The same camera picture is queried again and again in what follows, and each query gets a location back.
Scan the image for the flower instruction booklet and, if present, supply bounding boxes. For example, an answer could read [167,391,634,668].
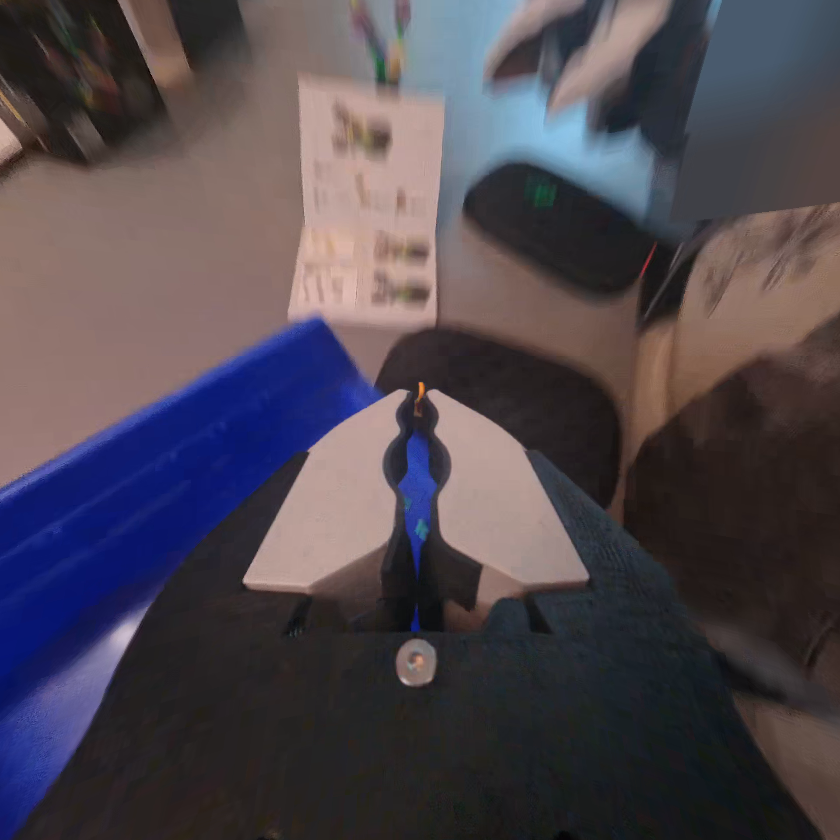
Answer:
[287,71,448,329]

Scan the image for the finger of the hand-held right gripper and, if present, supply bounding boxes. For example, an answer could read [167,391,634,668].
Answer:
[484,0,586,85]
[546,8,656,114]

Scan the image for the brick flower bouquet model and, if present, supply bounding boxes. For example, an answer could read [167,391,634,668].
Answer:
[346,0,416,88]

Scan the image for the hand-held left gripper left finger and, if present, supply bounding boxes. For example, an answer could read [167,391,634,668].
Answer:
[241,389,421,632]

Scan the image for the black flower set box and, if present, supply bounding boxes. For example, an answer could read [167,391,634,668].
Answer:
[0,0,172,168]

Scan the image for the black box with white flap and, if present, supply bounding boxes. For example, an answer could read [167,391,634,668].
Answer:
[118,0,253,89]

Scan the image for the blue plastic bin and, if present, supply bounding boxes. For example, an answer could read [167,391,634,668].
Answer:
[0,317,437,840]

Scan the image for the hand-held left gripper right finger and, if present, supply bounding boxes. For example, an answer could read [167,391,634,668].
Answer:
[417,389,590,632]

